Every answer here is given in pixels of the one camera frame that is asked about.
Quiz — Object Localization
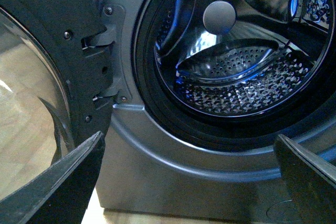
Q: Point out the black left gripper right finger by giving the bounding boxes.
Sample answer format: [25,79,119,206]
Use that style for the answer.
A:
[274,134,335,223]

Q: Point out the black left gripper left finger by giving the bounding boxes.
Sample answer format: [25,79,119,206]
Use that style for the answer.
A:
[1,131,105,223]

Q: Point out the grey front-load washing machine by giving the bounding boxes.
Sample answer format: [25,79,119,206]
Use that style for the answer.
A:
[97,0,335,223]

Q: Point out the washing machine glass door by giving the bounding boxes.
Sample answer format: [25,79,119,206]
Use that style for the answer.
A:
[1,0,112,198]

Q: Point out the steel washing machine drum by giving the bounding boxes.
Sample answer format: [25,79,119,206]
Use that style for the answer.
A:
[154,0,335,118]

